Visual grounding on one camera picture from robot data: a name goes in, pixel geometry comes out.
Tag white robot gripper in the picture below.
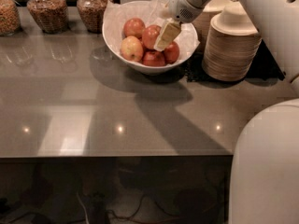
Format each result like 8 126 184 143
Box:
154 0 210 51

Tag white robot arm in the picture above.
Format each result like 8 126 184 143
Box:
163 0 299 224

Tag red apple top centre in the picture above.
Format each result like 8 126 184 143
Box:
142 24 161 49

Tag red apple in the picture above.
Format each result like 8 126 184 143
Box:
142 50 165 67
142 24 161 49
123 18 146 38
164 41 179 63

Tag red apple right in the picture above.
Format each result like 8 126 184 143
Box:
164 41 179 63

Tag red apple front centre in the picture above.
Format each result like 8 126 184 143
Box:
142 50 165 67

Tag red apple top left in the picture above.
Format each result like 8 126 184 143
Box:
123 18 146 38

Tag white ceramic bowl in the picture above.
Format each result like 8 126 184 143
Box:
102 1 199 76

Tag yellow-red apple front left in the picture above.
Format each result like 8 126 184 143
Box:
121 36 144 62

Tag rear stack paper bowls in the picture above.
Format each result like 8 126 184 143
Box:
192 0 231 53

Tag stack paper bowls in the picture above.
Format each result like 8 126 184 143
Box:
202 2 262 82
192 0 231 53

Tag white tissue paper liner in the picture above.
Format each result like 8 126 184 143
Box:
102 0 199 61

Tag front stack paper bowls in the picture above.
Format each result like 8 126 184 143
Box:
202 2 262 82

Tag glass jar of nuts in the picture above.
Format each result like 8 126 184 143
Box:
77 0 113 34

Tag black placemat under bowls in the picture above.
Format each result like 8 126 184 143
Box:
183 41 285 82

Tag glass jar of cereal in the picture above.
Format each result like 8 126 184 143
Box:
27 0 68 34

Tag glass jar left edge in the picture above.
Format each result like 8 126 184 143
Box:
0 0 21 35

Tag black cables on floor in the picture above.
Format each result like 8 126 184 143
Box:
0 163 233 224

